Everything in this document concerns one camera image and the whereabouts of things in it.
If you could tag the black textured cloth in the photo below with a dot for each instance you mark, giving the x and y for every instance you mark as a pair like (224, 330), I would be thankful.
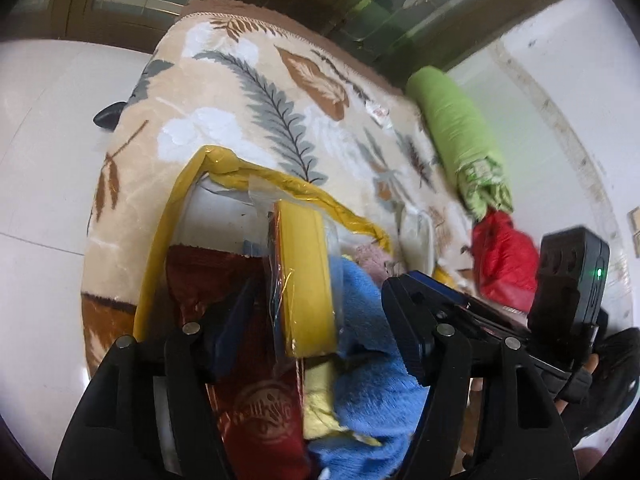
(617, 385)

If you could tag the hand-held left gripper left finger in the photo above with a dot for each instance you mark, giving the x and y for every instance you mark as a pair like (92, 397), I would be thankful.
(235, 320)

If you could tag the yellow sponge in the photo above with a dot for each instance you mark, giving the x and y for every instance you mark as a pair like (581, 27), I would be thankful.
(302, 285)

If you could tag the red shiny cloth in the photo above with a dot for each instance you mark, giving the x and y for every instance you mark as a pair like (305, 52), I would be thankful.
(500, 260)

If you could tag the blue fluffy cloth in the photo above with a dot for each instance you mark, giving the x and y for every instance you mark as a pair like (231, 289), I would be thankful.
(365, 400)

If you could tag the person's right hand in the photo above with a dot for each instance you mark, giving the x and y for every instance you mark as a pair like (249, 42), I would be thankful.
(592, 364)

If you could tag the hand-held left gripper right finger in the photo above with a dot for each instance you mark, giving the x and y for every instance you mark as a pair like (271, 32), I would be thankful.
(415, 350)

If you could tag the yellow edged box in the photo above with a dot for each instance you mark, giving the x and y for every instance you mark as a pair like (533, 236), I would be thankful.
(220, 162)

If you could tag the clear plastic wrapper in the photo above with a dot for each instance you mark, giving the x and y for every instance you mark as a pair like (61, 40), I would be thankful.
(380, 110)

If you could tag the wooden glass door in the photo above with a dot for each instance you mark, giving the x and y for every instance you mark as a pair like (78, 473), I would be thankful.
(440, 5)

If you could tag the yellow cloth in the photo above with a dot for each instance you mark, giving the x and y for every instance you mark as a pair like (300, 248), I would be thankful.
(320, 400)
(442, 276)

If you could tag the dark red cloth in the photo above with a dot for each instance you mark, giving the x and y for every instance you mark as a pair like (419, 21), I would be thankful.
(260, 420)

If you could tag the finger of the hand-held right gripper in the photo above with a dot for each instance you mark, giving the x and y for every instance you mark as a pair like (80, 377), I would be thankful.
(440, 287)

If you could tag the leaf print blanket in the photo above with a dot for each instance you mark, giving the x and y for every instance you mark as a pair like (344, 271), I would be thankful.
(150, 200)

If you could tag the green folded blanket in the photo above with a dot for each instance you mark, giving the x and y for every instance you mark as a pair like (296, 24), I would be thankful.
(450, 120)

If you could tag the dark slipper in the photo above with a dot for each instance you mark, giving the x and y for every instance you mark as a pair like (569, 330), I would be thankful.
(107, 116)

